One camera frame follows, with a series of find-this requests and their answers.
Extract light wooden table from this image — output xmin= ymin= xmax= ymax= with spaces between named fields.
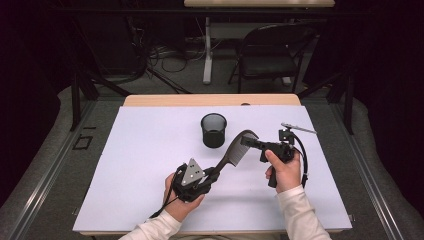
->
xmin=123 ymin=93 xmax=302 ymax=107

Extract dark brown handled comb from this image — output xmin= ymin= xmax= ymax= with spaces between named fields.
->
xmin=207 ymin=129 xmax=260 ymax=183

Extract black mesh pen cup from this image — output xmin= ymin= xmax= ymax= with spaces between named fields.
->
xmin=200 ymin=112 xmax=228 ymax=149

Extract left hand-held gripper cable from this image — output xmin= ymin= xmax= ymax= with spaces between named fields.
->
xmin=148 ymin=164 xmax=188 ymax=220

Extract black metal frame stand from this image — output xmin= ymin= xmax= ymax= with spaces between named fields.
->
xmin=68 ymin=68 xmax=132 ymax=132
xmin=297 ymin=70 xmax=355 ymax=136

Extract right hand-held gripper cable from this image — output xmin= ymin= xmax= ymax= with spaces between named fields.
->
xmin=289 ymin=131 xmax=310 ymax=189

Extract white foam board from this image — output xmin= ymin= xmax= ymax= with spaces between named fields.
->
xmin=72 ymin=105 xmax=353 ymax=233

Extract person's right hand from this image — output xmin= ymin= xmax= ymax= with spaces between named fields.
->
xmin=264 ymin=149 xmax=303 ymax=195

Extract black folding chair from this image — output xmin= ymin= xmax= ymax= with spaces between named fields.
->
xmin=227 ymin=23 xmax=318 ymax=95

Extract tangle of floor cables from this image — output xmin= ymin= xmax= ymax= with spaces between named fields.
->
xmin=131 ymin=19 xmax=209 ymax=94

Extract desk with white leg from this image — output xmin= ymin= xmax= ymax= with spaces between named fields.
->
xmin=183 ymin=0 xmax=336 ymax=85

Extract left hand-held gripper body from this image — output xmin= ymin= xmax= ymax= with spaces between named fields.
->
xmin=171 ymin=158 xmax=213 ymax=204

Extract person's left hand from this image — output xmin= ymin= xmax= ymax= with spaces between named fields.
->
xmin=162 ymin=172 xmax=206 ymax=224

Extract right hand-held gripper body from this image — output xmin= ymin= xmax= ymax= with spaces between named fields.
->
xmin=254 ymin=122 xmax=318 ymax=189

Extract hand-held gripper cable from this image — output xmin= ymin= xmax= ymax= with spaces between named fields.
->
xmin=289 ymin=131 xmax=310 ymax=189
xmin=148 ymin=164 xmax=188 ymax=220

